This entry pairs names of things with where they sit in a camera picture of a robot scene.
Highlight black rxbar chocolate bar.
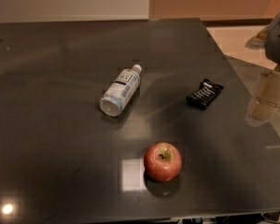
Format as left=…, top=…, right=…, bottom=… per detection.
left=186, top=78, right=224, bottom=110

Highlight blue plastic water bottle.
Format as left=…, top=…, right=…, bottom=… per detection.
left=100, top=64, right=142, bottom=117

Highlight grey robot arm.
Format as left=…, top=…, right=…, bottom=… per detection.
left=245, top=11, right=280, bottom=127

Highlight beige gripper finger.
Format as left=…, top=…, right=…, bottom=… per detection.
left=256, top=71, right=280, bottom=106
left=247, top=98, right=278, bottom=122

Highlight red apple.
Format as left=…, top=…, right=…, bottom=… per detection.
left=144, top=143, right=182, bottom=182

